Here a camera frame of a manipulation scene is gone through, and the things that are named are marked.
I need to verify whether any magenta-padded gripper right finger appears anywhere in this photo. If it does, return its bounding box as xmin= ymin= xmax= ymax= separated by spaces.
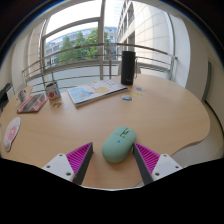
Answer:
xmin=132 ymin=142 xmax=184 ymax=186

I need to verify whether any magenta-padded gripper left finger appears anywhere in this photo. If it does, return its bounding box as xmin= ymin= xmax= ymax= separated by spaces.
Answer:
xmin=41 ymin=141 xmax=95 ymax=186

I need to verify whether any mint green computer mouse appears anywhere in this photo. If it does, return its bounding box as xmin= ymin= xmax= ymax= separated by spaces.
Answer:
xmin=101 ymin=125 xmax=138 ymax=164

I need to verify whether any red and dark magazine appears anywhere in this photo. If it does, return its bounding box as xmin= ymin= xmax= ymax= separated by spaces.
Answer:
xmin=16 ymin=92 xmax=49 ymax=115

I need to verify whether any white can with red print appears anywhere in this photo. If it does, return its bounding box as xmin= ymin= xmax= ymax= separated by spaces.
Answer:
xmin=44 ymin=81 xmax=62 ymax=102

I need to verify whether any small yellow sticker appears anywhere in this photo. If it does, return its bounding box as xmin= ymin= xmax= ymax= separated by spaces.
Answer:
xmin=131 ymin=91 xmax=144 ymax=99

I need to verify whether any light blue picture book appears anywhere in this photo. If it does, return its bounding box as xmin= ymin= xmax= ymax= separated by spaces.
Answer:
xmin=66 ymin=79 xmax=129 ymax=108

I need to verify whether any black cylindrical bottle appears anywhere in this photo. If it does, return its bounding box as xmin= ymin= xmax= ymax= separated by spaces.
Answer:
xmin=120 ymin=50 xmax=137 ymax=86

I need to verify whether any metal balcony railing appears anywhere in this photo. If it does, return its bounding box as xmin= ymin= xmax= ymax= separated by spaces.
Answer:
xmin=21 ymin=42 xmax=178 ymax=86

